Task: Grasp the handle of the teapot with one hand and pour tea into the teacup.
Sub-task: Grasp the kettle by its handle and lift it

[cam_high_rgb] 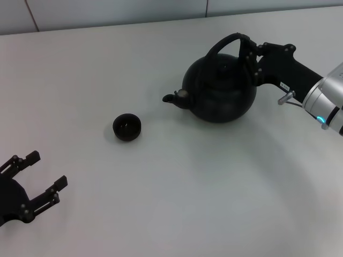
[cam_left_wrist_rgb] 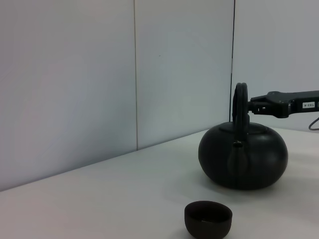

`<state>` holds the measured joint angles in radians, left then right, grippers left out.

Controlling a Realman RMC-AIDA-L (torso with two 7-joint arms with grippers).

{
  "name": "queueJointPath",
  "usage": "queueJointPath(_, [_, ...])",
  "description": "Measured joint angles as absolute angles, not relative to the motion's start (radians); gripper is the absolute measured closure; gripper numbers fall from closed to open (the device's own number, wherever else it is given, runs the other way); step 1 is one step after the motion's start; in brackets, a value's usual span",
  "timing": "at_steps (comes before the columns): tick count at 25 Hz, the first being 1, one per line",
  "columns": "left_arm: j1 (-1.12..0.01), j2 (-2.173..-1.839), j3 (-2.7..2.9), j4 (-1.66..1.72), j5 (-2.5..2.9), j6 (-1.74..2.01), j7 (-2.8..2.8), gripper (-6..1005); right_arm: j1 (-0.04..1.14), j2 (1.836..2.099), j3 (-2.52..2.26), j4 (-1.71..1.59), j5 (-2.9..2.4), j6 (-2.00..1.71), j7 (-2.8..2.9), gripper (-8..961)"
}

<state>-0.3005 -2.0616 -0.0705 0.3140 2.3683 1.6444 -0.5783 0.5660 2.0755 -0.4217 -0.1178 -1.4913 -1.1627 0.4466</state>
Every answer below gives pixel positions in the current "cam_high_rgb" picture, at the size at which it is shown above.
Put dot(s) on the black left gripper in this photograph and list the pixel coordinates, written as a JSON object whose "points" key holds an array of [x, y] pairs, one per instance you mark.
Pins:
{"points": [[13, 200]]}

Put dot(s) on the small black teacup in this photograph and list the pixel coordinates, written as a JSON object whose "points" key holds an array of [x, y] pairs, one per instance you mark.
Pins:
{"points": [[127, 128]]}

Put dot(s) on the black round teapot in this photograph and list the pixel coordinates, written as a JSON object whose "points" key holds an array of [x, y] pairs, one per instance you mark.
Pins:
{"points": [[219, 93]]}

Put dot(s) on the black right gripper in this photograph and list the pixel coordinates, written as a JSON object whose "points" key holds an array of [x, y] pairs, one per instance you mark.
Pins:
{"points": [[286, 69]]}

